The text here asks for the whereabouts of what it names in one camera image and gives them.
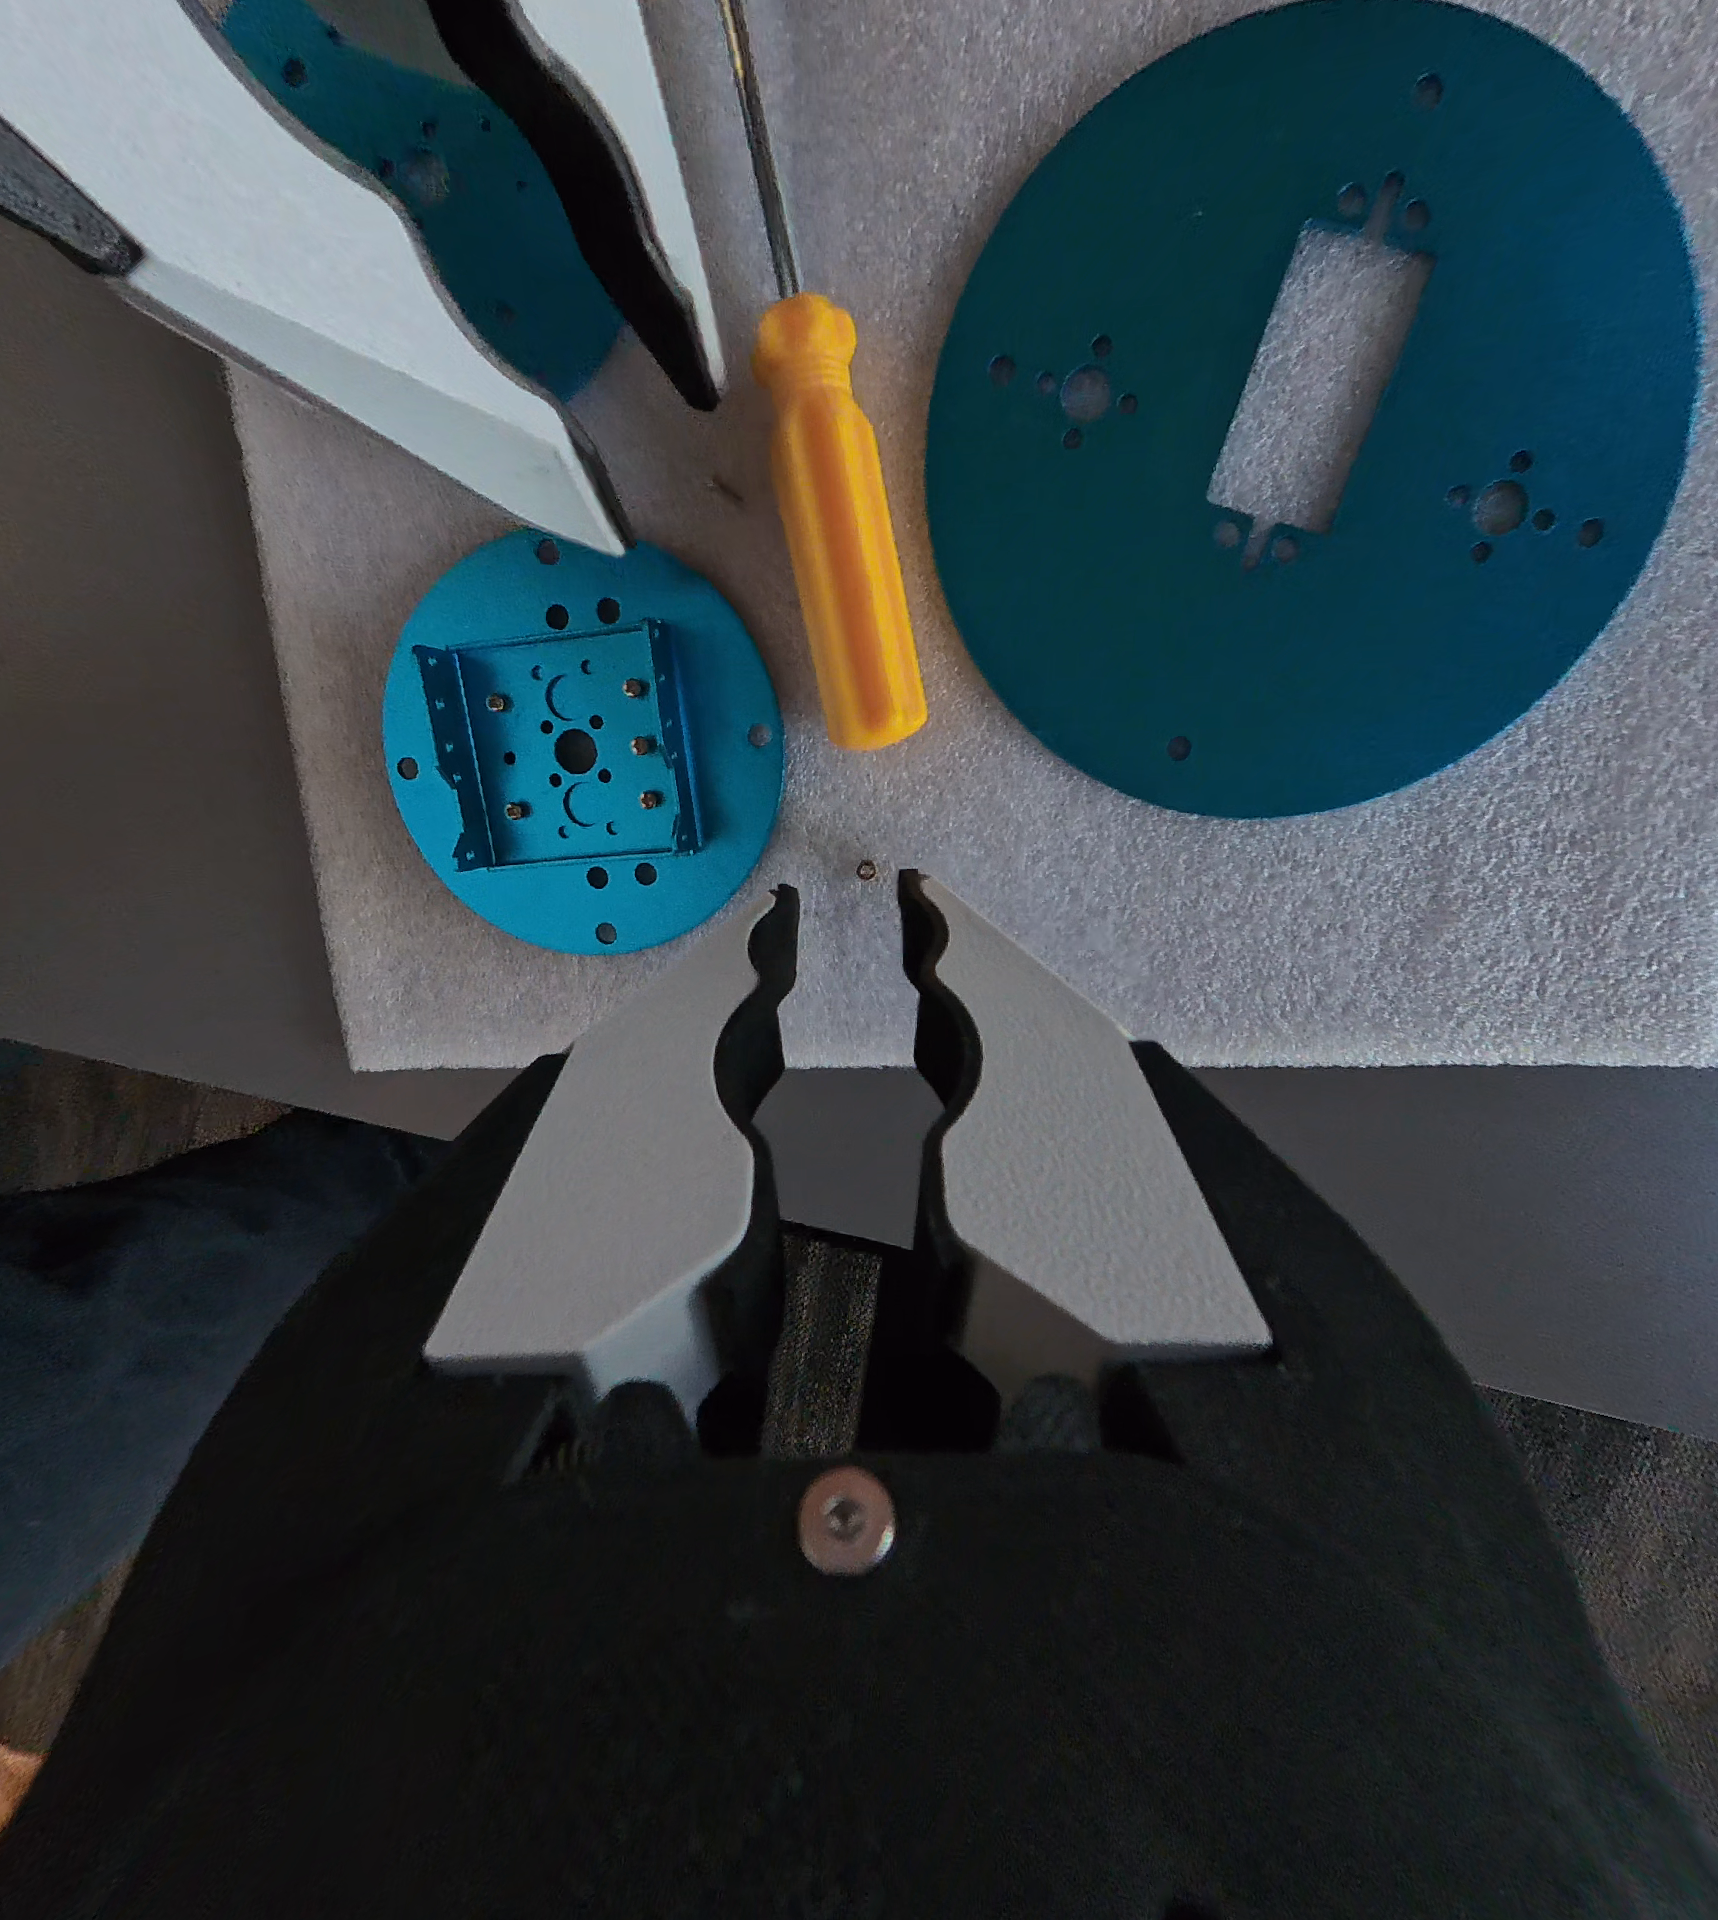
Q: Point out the large blue oval plate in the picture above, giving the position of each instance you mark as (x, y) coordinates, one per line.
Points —
(1098, 631)

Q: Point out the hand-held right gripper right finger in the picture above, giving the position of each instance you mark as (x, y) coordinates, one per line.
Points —
(1098, 1201)

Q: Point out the blue square metal bracket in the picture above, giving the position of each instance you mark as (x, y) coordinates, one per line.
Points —
(537, 840)

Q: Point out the small blue round plate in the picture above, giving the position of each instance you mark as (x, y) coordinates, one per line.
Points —
(485, 254)
(733, 810)

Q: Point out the white foam sheet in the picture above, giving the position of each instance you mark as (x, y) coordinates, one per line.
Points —
(1248, 944)

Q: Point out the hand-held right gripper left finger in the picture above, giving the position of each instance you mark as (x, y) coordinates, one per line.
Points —
(618, 1201)

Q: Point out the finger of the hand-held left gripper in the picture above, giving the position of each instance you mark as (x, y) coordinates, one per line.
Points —
(198, 195)
(618, 135)

